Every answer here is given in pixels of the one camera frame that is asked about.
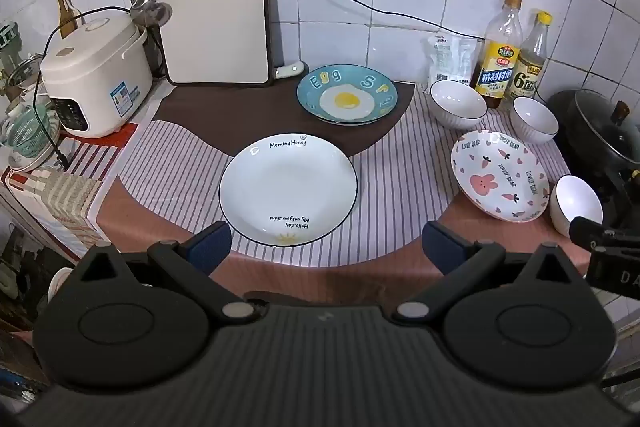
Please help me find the white cutting board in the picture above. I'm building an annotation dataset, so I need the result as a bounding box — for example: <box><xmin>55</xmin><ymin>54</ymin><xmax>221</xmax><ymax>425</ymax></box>
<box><xmin>146</xmin><ymin>0</ymin><xmax>275</xmax><ymax>86</ymax></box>

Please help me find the black charger cable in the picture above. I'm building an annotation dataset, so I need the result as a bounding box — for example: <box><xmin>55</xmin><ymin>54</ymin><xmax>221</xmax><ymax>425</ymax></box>
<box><xmin>298</xmin><ymin>0</ymin><xmax>488</xmax><ymax>42</ymax></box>

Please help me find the red white striped cloth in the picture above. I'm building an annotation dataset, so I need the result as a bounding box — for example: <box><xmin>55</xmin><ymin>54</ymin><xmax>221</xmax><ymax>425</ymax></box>
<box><xmin>0</xmin><ymin>122</ymin><xmax>138</xmax><ymax>258</ymax></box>

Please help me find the blue fried egg plate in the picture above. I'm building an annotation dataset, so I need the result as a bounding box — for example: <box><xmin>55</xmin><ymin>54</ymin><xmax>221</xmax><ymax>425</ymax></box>
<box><xmin>296</xmin><ymin>63</ymin><xmax>399</xmax><ymax>126</ymax></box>

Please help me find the striped brown pink tablecloth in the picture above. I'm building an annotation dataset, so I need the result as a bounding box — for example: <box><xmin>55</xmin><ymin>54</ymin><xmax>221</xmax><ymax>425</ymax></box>
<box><xmin>95</xmin><ymin>79</ymin><xmax>588</xmax><ymax>283</ymax></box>

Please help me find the white cup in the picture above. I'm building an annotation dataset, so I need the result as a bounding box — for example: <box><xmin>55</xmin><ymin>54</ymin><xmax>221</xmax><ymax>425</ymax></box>
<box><xmin>47</xmin><ymin>267</ymin><xmax>76</xmax><ymax>308</ymax></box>

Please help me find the pale label vinegar bottle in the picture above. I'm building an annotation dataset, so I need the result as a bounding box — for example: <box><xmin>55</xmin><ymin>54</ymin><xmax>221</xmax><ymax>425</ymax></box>
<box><xmin>505</xmin><ymin>12</ymin><xmax>551</xmax><ymax>102</ymax></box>

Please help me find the white plate with black rim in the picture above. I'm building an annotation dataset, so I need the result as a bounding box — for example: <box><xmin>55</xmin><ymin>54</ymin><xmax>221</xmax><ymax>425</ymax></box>
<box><xmin>218</xmin><ymin>133</ymin><xmax>360</xmax><ymax>247</ymax></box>

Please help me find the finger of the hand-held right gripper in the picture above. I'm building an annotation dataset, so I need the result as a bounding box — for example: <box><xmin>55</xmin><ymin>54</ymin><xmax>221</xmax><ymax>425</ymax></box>
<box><xmin>569</xmin><ymin>216</ymin><xmax>640</xmax><ymax>258</ymax></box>

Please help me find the black wok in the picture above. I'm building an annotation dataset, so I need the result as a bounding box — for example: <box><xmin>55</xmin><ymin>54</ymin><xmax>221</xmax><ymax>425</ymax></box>
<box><xmin>547</xmin><ymin>89</ymin><xmax>640</xmax><ymax>228</ymax></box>

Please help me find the yellow label cooking wine bottle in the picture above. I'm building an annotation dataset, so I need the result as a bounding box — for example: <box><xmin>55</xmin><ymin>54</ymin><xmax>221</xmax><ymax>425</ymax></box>
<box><xmin>472</xmin><ymin>0</ymin><xmax>523</xmax><ymax>109</ymax></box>

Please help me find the beige woven cloth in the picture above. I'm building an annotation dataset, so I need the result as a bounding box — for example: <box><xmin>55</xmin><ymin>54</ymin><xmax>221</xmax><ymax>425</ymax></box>
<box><xmin>30</xmin><ymin>169</ymin><xmax>103</xmax><ymax>214</ymax></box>

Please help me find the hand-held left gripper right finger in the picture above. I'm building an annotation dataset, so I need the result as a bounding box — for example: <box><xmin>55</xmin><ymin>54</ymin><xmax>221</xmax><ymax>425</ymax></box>
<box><xmin>392</xmin><ymin>221</ymin><xmax>583</xmax><ymax>325</ymax></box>

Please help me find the green colander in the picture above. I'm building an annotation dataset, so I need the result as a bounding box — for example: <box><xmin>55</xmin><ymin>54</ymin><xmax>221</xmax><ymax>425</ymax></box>
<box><xmin>7</xmin><ymin>104</ymin><xmax>61</xmax><ymax>158</ymax></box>

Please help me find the white rice cooker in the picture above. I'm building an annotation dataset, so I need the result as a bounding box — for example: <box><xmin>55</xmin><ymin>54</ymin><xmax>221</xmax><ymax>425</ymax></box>
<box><xmin>40</xmin><ymin>12</ymin><xmax>153</xmax><ymax>138</ymax></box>

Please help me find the pink rabbit print plate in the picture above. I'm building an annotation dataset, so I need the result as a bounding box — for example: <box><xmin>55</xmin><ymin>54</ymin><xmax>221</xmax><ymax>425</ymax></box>
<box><xmin>450</xmin><ymin>130</ymin><xmax>551</xmax><ymax>224</ymax></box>

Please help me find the white knife handle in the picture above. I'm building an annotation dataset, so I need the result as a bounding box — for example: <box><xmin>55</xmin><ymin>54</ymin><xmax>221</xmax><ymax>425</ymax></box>
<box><xmin>274</xmin><ymin>61</ymin><xmax>306</xmax><ymax>80</ymax></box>

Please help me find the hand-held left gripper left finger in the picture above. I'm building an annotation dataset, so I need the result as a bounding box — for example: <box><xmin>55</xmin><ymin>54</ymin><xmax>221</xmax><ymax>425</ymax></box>
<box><xmin>65</xmin><ymin>221</ymin><xmax>266</xmax><ymax>323</ymax></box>

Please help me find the clear plastic packet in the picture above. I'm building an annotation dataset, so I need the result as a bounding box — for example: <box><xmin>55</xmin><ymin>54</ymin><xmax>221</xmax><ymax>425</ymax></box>
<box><xmin>426</xmin><ymin>33</ymin><xmax>483</xmax><ymax>88</ymax></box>

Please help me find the white ribbed bowl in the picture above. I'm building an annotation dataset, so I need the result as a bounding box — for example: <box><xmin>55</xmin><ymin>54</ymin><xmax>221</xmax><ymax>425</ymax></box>
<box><xmin>550</xmin><ymin>175</ymin><xmax>604</xmax><ymax>238</ymax></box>
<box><xmin>430</xmin><ymin>79</ymin><xmax>488</xmax><ymax>131</ymax></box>
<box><xmin>510</xmin><ymin>97</ymin><xmax>560</xmax><ymax>145</ymax></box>

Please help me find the black rice cooker cable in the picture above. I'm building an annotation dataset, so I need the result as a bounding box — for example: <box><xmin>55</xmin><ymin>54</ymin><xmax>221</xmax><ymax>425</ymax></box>
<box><xmin>35</xmin><ymin>8</ymin><xmax>133</xmax><ymax>168</ymax></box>

